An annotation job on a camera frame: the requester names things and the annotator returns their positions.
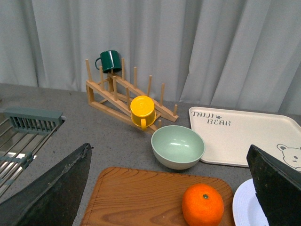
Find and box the white ridged plate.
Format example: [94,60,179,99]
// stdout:
[232,179,269,226]

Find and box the light green bowl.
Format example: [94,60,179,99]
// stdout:
[151,125,206,170]

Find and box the beige bear tray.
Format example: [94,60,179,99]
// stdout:
[189,107,301,171]

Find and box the white curtain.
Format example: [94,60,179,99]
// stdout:
[0,0,301,114]

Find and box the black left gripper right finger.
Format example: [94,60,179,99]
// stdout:
[246,145,301,226]

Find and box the grey sink drying rack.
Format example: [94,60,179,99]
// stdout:
[0,106,64,196]

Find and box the dark green mug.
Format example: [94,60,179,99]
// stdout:
[95,50,122,73]

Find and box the wooden dish rack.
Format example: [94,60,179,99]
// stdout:
[85,58,178,134]

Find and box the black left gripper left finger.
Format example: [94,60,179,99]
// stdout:
[0,143,92,226]

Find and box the orange fruit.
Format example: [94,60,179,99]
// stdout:
[182,184,224,226]

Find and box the wooden cutting board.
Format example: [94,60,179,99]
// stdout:
[81,167,235,226]

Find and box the yellow mug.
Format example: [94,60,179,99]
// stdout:
[130,95,156,130]

